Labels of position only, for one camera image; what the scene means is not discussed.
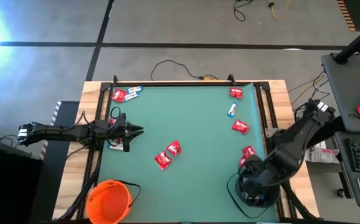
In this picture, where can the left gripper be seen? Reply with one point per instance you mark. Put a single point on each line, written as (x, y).
(121, 130)

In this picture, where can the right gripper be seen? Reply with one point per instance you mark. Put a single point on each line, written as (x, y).
(254, 183)

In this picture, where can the white blue chocolate bar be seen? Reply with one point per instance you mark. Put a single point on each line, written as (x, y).
(116, 147)
(134, 89)
(131, 96)
(259, 197)
(233, 109)

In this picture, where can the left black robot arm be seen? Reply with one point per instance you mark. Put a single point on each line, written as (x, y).
(58, 132)

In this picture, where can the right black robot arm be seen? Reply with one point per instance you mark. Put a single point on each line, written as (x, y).
(292, 146)

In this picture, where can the black halloween bucket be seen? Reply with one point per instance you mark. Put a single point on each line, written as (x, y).
(262, 205)

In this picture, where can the green table mat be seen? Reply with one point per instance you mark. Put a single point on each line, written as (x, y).
(198, 124)

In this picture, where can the clear plastic bag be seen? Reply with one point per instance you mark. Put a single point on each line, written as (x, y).
(321, 153)

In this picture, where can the orange pumpkin bucket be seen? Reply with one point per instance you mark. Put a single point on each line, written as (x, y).
(108, 202)

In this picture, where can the yellow power plug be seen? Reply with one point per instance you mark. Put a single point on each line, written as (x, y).
(209, 77)

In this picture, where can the grey side desk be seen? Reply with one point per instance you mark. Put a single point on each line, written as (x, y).
(348, 90)

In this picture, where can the black cabinet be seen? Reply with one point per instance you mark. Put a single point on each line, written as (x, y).
(8, 186)

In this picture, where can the black pole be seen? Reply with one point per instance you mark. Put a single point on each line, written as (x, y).
(354, 46)

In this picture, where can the black frame clamp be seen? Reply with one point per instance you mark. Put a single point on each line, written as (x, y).
(231, 79)
(115, 79)

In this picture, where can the black rig frame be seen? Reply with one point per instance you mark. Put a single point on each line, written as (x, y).
(183, 83)

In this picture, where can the black hazard-striped base plate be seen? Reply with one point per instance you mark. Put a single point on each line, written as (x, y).
(66, 109)

